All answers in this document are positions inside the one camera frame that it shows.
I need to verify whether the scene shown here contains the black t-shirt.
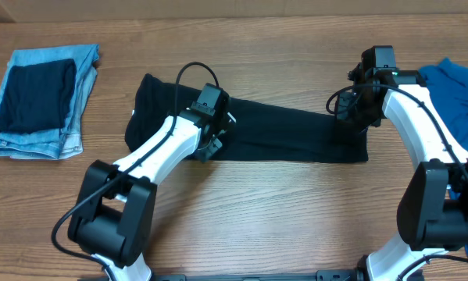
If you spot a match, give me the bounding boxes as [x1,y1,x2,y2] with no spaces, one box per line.
[125,74,368,163]

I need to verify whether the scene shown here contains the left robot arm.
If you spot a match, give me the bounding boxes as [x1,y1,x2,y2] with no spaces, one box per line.
[68,84,235,280]

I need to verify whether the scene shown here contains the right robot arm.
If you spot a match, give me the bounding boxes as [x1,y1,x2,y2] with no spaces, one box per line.
[316,45,468,281]

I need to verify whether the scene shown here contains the blue t-shirt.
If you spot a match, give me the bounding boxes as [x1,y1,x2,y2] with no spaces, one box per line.
[417,57,468,274]

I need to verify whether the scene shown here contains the folded light blue jeans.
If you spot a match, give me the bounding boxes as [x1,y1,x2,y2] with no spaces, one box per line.
[0,44,99,160]

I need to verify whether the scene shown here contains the folded dark navy shirt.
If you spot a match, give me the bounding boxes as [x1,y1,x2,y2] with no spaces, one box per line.
[0,59,77,133]

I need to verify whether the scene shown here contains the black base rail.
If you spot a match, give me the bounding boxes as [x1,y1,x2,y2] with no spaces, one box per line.
[77,269,426,281]

